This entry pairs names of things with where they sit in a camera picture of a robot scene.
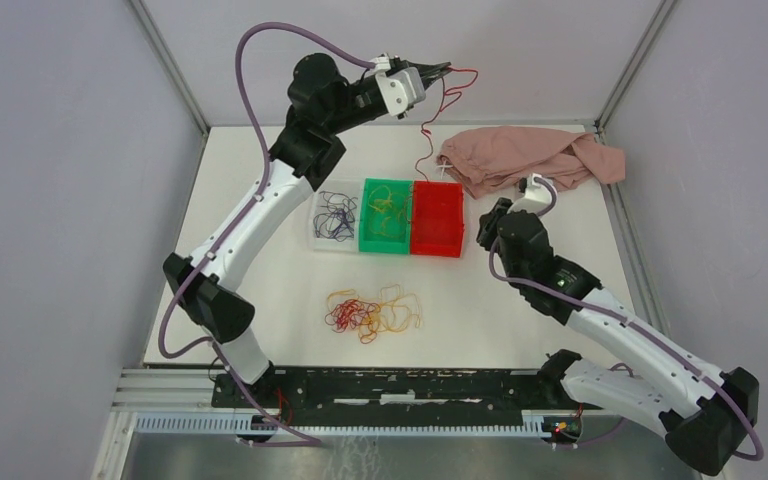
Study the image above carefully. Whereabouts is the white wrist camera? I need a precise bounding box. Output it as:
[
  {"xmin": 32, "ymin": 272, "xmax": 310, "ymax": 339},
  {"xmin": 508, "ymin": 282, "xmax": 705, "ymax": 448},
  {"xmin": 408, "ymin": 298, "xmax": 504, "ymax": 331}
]
[
  {"xmin": 508, "ymin": 173, "xmax": 558, "ymax": 217},
  {"xmin": 371, "ymin": 55, "xmax": 427, "ymax": 118}
]

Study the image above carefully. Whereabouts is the white slotted cable duct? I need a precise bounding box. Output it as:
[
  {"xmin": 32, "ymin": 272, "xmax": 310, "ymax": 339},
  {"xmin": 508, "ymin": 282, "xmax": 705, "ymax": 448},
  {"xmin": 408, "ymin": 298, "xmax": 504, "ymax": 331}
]
[{"xmin": 135, "ymin": 412, "xmax": 550, "ymax": 439}]

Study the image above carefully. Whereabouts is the yellow wire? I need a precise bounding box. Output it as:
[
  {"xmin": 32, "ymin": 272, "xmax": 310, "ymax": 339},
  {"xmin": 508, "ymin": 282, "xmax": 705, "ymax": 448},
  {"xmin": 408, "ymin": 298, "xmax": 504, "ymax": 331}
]
[{"xmin": 364, "ymin": 185, "xmax": 413, "ymax": 243}]

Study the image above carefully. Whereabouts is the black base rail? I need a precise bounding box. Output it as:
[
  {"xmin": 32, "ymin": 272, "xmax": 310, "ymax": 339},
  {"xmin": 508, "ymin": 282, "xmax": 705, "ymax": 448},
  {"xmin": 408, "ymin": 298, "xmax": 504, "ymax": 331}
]
[{"xmin": 249, "ymin": 366, "xmax": 590, "ymax": 428}]

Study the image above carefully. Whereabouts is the dark purple wire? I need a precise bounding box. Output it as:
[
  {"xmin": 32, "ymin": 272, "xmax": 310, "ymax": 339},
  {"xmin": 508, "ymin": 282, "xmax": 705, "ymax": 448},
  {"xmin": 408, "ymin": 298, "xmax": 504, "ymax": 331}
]
[{"xmin": 312, "ymin": 190, "xmax": 360, "ymax": 243}]

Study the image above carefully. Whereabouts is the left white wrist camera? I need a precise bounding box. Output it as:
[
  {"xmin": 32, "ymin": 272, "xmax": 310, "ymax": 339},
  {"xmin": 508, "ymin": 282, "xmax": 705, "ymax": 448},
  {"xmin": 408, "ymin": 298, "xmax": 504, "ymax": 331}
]
[{"xmin": 371, "ymin": 55, "xmax": 427, "ymax": 118}]

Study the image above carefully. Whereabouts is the wire bundle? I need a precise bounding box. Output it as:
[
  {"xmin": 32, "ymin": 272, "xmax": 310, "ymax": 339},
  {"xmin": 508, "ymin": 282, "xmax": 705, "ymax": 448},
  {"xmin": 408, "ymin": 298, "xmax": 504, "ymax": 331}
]
[{"xmin": 323, "ymin": 284, "xmax": 425, "ymax": 346}]

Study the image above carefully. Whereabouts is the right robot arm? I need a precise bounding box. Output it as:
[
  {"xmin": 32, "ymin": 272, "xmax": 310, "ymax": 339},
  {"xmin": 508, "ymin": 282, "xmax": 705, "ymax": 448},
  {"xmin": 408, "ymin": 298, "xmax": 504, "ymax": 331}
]
[{"xmin": 476, "ymin": 198, "xmax": 765, "ymax": 476}]

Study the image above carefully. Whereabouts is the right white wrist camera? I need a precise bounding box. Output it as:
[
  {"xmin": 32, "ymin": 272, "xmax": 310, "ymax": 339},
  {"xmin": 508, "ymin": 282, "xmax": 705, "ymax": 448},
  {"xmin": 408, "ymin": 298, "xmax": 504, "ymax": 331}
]
[{"xmin": 508, "ymin": 173, "xmax": 558, "ymax": 217}]

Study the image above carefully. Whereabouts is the clear plastic bin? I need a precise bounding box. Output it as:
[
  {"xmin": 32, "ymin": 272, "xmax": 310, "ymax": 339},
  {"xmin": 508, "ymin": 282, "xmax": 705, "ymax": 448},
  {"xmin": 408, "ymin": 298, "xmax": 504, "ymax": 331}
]
[{"xmin": 306, "ymin": 178, "xmax": 363, "ymax": 253}]

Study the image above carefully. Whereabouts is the pink cloth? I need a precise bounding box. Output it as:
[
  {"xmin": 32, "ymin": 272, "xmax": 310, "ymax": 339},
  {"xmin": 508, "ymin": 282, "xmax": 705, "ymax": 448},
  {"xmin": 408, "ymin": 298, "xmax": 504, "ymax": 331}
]
[{"xmin": 436, "ymin": 126, "xmax": 626, "ymax": 199}]

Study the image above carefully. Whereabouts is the green plastic bin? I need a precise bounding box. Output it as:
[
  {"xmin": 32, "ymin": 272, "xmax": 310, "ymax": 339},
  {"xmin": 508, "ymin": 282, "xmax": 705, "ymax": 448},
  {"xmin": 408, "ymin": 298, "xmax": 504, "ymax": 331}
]
[{"xmin": 358, "ymin": 178, "xmax": 413, "ymax": 255}]

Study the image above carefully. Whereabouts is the aluminium frame rail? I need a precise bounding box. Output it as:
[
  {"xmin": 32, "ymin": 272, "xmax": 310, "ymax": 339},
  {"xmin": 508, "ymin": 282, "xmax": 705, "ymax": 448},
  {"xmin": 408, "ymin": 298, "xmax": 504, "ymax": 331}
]
[{"xmin": 110, "ymin": 368, "xmax": 713, "ymax": 416}]

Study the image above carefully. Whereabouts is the red plastic bin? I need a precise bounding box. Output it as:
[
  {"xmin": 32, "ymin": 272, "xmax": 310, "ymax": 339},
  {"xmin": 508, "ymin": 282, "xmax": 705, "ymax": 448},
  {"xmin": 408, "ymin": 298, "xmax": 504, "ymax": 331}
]
[{"xmin": 409, "ymin": 181, "xmax": 464, "ymax": 258}]

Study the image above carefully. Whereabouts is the right controller board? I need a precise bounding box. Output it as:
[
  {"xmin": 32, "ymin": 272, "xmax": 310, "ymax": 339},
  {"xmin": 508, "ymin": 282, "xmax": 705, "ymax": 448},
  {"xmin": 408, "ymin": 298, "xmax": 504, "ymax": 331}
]
[{"xmin": 541, "ymin": 414, "xmax": 583, "ymax": 445}]

